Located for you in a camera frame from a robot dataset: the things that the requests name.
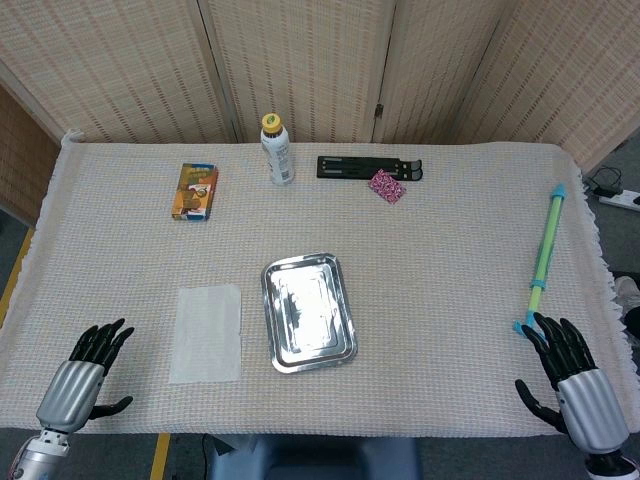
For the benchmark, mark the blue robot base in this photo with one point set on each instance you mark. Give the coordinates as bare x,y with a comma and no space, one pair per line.
320,457

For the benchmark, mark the pink patterned packet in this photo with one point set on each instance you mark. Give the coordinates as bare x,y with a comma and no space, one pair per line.
387,187

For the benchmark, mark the beige woven tablecloth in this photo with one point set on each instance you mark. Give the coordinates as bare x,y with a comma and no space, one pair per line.
400,250

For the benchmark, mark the white cloth napkin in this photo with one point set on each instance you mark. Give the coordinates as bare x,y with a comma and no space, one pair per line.
207,335

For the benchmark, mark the black folding stand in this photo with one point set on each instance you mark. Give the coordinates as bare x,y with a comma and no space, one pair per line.
350,166

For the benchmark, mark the beige woven folding screen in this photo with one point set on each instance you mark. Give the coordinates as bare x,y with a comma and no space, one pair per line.
300,60

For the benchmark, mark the metal screen hinge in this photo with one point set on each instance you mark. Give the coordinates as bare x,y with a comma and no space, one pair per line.
379,110

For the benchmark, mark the silver metal tray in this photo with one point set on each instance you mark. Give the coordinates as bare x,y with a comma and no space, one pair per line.
307,315

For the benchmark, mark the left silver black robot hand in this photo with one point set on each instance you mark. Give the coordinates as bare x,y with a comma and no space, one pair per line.
75,390

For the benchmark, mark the orange snack box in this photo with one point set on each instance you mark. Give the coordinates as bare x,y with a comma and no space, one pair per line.
195,192

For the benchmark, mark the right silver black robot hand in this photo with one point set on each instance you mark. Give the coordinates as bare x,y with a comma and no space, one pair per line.
590,405

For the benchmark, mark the white power strip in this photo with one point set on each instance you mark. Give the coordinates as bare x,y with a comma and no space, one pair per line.
620,201

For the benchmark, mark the white bottle yellow cap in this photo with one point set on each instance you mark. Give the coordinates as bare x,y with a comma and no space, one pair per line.
279,155

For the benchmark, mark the green blue water squirter tube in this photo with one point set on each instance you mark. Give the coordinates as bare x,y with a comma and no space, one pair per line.
547,235

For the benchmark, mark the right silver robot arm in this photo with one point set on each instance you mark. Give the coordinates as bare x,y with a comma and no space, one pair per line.
610,467

